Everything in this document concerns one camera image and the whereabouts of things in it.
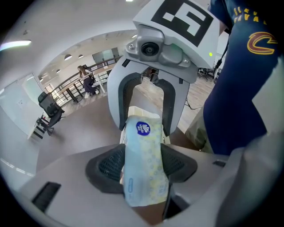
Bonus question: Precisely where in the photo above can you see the black hanging cable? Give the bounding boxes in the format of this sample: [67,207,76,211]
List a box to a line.
[212,37,230,85]

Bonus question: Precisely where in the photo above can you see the person's khaki trousers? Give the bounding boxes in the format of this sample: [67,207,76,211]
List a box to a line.
[185,106,215,154]

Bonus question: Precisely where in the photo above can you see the long ceiling light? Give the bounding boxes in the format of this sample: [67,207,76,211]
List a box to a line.
[0,39,32,52]

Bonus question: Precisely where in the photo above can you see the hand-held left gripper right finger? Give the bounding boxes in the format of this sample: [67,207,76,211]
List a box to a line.
[160,143,251,227]

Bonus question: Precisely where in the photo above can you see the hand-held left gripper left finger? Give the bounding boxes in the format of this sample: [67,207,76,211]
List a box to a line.
[19,143,134,227]

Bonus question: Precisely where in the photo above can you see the black floor cable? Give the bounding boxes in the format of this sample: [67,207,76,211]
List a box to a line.
[185,97,205,111]

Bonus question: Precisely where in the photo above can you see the pale blue patterned packet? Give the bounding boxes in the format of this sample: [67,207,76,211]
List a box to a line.
[122,114,171,207]

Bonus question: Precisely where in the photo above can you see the black office chair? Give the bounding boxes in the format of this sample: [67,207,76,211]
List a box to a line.
[37,91,66,136]
[197,67,214,82]

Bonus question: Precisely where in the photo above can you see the white desk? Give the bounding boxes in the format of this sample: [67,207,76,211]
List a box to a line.
[27,110,52,141]

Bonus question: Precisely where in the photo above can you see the black railing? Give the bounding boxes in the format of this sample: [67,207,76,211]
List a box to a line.
[43,55,123,105]

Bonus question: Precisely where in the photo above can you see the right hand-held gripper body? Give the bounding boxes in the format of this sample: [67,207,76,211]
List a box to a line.
[125,0,221,84]

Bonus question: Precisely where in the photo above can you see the person's navy t-shirt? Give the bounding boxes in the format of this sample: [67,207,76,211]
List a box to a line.
[203,0,280,156]

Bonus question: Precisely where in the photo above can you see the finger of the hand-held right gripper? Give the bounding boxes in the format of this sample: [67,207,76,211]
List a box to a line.
[106,58,143,131]
[155,73,191,137]

